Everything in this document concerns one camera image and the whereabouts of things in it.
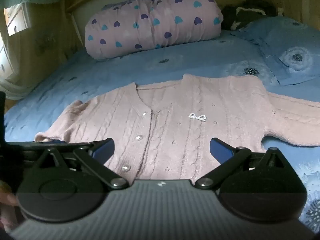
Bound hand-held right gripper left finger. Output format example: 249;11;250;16
37;138;129;190

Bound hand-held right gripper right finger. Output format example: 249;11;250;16
195;137;292;190

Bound pink knitted cardigan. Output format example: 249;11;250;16
34;74;320;181

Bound person's left hand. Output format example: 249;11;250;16
0;180;19;233

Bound blue dandelion print bed sheet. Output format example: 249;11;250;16
4;29;320;230

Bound blue dandelion print pillow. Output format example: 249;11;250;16
230;16;320;85

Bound pink heart print quilt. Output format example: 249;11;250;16
85;0;224;60

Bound dark cloth with white trim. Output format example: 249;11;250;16
221;0;284;30

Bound white drawer cabinet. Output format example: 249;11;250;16
4;4;29;37

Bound wooden bed frame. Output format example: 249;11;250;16
64;0;108;55

